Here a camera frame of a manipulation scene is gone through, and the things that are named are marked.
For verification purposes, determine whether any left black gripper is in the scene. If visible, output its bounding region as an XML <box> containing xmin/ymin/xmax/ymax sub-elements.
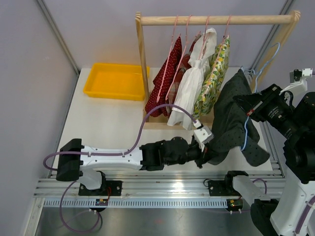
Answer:
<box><xmin>165</xmin><ymin>141</ymin><xmax>219</xmax><ymax>169</ymax></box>

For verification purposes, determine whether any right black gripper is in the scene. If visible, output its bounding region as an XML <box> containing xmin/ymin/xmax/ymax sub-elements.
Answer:
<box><xmin>234</xmin><ymin>83</ymin><xmax>306</xmax><ymax>139</ymax></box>

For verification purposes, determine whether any dark grey dotted skirt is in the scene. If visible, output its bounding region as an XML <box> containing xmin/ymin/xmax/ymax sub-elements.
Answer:
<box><xmin>206</xmin><ymin>69</ymin><xmax>270</xmax><ymax>167</ymax></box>

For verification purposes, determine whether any blue wire hanger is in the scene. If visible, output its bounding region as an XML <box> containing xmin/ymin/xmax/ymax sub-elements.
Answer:
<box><xmin>240</xmin><ymin>42</ymin><xmax>281</xmax><ymax>151</ymax></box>

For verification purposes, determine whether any lemon print skirt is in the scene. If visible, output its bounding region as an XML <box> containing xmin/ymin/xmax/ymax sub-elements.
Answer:
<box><xmin>193</xmin><ymin>35</ymin><xmax>230</xmax><ymax>118</ymax></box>

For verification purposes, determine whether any red polka dot skirt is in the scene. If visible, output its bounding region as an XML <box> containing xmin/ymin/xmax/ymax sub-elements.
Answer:
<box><xmin>145</xmin><ymin>36</ymin><xmax>182</xmax><ymax>113</ymax></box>

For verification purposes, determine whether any white skirt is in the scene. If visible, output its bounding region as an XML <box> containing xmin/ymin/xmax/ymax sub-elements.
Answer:
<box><xmin>167</xmin><ymin>28</ymin><xmax>217</xmax><ymax>130</ymax></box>

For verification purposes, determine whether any red plaid skirt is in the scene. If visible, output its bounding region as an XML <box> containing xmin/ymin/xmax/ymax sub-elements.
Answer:
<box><xmin>165</xmin><ymin>32</ymin><xmax>201</xmax><ymax>104</ymax></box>

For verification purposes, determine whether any pink hanger of plaid skirt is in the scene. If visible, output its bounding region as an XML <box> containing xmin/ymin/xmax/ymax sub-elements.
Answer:
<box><xmin>165</xmin><ymin>15</ymin><xmax>192</xmax><ymax>101</ymax></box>

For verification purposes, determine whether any pink hanger of white skirt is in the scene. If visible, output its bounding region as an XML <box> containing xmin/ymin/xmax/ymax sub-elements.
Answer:
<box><xmin>198</xmin><ymin>15</ymin><xmax>210</xmax><ymax>60</ymax></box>

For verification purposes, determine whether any pink hanger of lemon skirt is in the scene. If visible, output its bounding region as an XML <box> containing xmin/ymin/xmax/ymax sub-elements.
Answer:
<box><xmin>203</xmin><ymin>15</ymin><xmax>232</xmax><ymax>88</ymax></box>

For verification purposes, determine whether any pink hanger of polka skirt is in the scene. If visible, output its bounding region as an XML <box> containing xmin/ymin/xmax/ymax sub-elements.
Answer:
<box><xmin>156</xmin><ymin>15</ymin><xmax>179</xmax><ymax>103</ymax></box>

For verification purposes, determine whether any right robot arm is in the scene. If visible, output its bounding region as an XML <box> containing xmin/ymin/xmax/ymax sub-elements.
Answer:
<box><xmin>223</xmin><ymin>84</ymin><xmax>315</xmax><ymax>236</ymax></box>

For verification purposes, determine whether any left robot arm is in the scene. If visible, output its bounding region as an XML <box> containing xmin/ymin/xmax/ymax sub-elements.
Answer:
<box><xmin>56</xmin><ymin>137</ymin><xmax>210</xmax><ymax>195</ymax></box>

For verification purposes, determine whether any wooden clothes rack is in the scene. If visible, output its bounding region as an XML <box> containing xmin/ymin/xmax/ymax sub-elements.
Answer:
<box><xmin>135</xmin><ymin>10</ymin><xmax>301</xmax><ymax>130</ymax></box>

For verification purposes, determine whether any yellow plastic bin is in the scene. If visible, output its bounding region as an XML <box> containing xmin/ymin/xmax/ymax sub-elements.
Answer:
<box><xmin>83</xmin><ymin>63</ymin><xmax>149</xmax><ymax>101</ymax></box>

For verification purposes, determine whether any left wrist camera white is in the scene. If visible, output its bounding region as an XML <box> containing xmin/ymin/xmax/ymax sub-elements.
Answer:
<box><xmin>193</xmin><ymin>119</ymin><xmax>214</xmax><ymax>145</ymax></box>

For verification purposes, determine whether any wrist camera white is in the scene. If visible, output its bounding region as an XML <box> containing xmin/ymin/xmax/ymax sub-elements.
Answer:
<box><xmin>193</xmin><ymin>119</ymin><xmax>214</xmax><ymax>145</ymax></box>
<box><xmin>280</xmin><ymin>68</ymin><xmax>315</xmax><ymax>95</ymax></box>

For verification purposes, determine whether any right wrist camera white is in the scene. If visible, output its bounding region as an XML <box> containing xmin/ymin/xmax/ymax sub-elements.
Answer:
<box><xmin>280</xmin><ymin>68</ymin><xmax>315</xmax><ymax>95</ymax></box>

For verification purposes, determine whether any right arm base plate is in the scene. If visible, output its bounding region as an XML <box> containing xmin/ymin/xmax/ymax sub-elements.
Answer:
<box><xmin>208</xmin><ymin>180</ymin><xmax>241</xmax><ymax>197</ymax></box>

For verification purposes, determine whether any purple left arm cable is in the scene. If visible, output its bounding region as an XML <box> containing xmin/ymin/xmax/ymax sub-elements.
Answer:
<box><xmin>43</xmin><ymin>104</ymin><xmax>200</xmax><ymax>177</ymax></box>

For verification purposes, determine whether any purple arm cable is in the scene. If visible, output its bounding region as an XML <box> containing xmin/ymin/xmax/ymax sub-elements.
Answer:
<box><xmin>201</xmin><ymin>178</ymin><xmax>315</xmax><ymax>236</ymax></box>
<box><xmin>43</xmin><ymin>104</ymin><xmax>200</xmax><ymax>177</ymax></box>

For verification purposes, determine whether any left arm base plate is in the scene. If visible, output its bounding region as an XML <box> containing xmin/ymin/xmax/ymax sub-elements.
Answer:
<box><xmin>78</xmin><ymin>180</ymin><xmax>123</xmax><ymax>197</ymax></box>

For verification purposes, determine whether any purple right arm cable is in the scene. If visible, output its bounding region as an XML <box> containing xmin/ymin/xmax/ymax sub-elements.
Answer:
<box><xmin>201</xmin><ymin>178</ymin><xmax>315</xmax><ymax>236</ymax></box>

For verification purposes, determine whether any aluminium mounting rail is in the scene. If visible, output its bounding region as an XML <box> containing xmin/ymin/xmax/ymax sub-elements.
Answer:
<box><xmin>33</xmin><ymin>171</ymin><xmax>288</xmax><ymax>208</ymax></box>

